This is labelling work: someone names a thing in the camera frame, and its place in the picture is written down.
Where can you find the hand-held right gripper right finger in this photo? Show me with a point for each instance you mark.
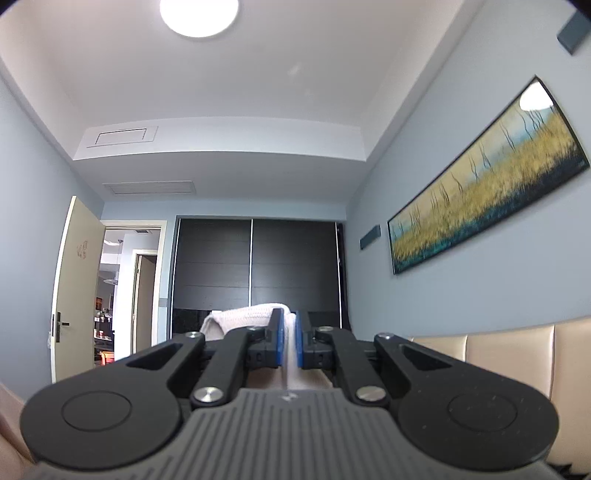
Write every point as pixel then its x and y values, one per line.
pixel 300 341

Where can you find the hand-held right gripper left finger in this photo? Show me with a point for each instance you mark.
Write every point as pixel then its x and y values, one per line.
pixel 279 341

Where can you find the cream knit garment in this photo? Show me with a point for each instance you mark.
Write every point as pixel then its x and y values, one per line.
pixel 240 316

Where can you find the person's left forearm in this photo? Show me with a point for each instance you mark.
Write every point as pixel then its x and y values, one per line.
pixel 11 424

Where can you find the dark sliding door wardrobe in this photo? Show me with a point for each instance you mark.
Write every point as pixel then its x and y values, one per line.
pixel 212 267

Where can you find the ceiling air vent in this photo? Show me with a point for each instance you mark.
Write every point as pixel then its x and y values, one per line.
pixel 150 187

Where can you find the beige door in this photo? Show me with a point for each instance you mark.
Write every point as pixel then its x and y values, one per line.
pixel 76 300

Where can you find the beige padded headboard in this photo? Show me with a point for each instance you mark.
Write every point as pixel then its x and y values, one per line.
pixel 508 360

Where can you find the framed reed landscape painting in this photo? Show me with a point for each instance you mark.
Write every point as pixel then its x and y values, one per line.
pixel 485 194

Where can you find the white ceiling access hatch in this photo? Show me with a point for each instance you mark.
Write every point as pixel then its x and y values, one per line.
pixel 120 136

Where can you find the round ceiling light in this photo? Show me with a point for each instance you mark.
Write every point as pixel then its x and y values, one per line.
pixel 198 14

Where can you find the grey wall box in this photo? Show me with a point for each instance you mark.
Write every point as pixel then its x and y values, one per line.
pixel 575 32
pixel 370 237

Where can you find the white door frame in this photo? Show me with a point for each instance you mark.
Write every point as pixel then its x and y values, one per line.
pixel 163 267

